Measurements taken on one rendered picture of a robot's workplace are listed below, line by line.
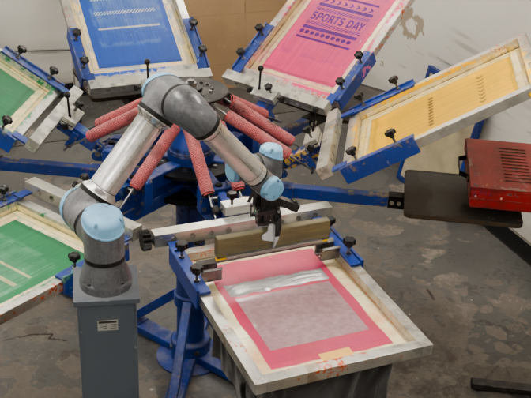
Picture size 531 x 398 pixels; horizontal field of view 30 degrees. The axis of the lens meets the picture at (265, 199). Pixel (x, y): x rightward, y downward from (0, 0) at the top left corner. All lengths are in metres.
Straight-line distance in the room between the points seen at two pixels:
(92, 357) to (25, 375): 1.63
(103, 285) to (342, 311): 0.83
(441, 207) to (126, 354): 1.55
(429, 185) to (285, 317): 1.16
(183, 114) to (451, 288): 2.76
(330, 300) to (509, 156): 1.15
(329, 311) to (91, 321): 0.80
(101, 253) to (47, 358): 1.91
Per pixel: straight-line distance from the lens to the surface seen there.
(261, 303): 3.26
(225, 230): 3.54
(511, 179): 3.90
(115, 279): 2.84
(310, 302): 3.28
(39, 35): 7.25
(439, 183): 4.15
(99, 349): 2.94
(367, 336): 3.15
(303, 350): 3.06
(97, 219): 2.78
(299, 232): 3.34
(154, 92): 2.87
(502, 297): 5.25
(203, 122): 2.79
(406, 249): 5.54
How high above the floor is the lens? 2.76
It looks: 28 degrees down
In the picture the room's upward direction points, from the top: 2 degrees clockwise
